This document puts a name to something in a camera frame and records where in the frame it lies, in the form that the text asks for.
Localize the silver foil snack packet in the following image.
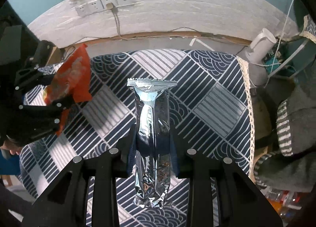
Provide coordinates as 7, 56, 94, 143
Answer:
127, 78, 177, 209

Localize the thin white cable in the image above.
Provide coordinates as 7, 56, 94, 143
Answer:
263, 0, 296, 87

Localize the left hand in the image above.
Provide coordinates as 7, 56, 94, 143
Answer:
1, 140, 23, 155

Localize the grey plug and cable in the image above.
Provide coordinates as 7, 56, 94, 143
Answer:
105, 2, 124, 40

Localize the blue cardboard box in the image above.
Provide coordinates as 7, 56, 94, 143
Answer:
0, 149, 20, 175

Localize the striped knit garment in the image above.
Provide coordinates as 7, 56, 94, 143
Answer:
253, 99, 293, 187

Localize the white cup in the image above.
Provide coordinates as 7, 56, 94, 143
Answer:
237, 28, 276, 64

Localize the red orange snack bag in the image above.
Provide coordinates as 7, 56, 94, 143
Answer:
43, 43, 93, 137

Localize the white wall socket strip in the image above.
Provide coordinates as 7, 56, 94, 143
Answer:
75, 0, 135, 17

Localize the navy white patterned tablecloth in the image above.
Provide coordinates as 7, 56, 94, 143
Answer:
19, 49, 255, 227

